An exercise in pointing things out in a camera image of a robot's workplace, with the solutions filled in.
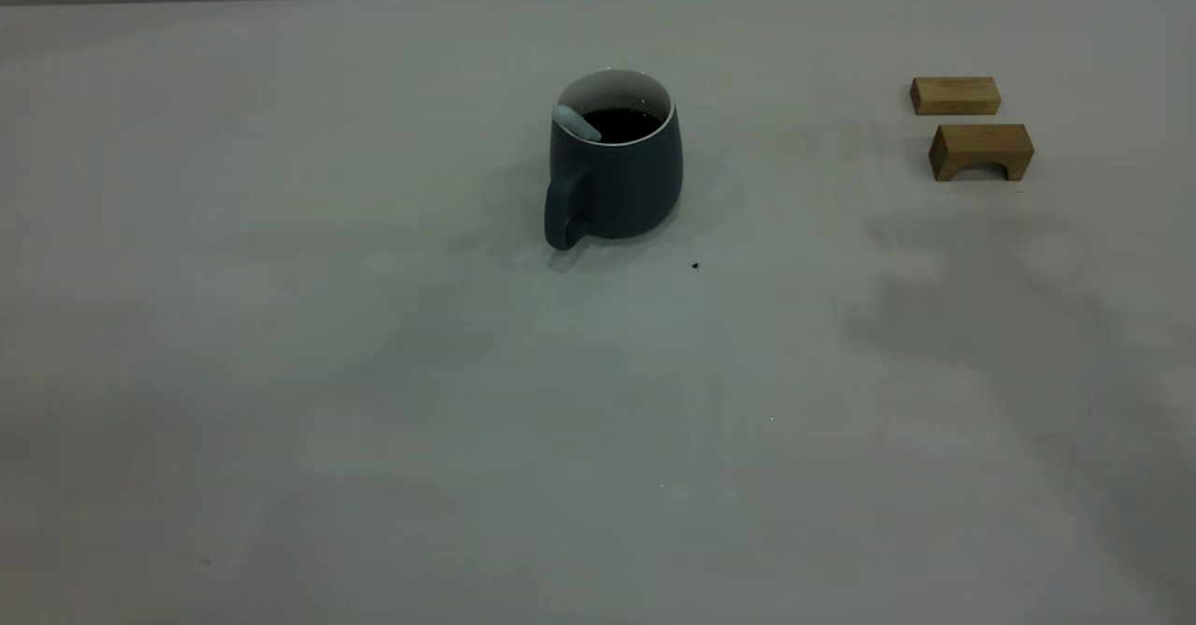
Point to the dark grey ceramic mug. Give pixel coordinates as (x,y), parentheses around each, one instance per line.
(626,186)

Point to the arched wooden block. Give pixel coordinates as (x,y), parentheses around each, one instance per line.
(981,144)

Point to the flat rectangular wooden block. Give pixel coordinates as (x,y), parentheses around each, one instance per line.
(953,96)

